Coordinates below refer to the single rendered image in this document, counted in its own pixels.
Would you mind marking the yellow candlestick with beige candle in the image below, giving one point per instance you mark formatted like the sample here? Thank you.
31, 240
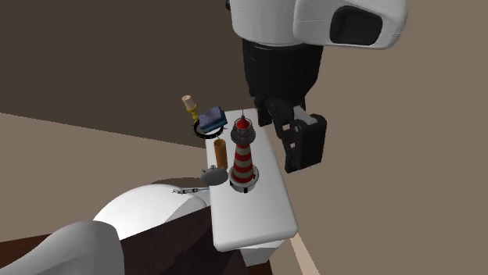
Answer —
189, 104

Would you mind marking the white toilet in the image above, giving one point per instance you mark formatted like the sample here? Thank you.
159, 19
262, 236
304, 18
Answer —
251, 217

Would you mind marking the grey round pig figure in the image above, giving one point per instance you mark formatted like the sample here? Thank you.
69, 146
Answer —
214, 177

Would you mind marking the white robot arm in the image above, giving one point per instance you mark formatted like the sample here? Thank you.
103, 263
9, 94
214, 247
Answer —
267, 19

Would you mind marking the blue box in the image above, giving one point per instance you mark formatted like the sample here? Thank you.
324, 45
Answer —
212, 118

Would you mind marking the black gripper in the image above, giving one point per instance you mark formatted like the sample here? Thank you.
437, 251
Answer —
282, 68

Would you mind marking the orange brown cylinder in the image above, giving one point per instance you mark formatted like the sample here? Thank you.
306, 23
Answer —
220, 154

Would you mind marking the red white lighthouse figure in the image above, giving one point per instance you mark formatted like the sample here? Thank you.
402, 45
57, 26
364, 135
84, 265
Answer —
243, 160

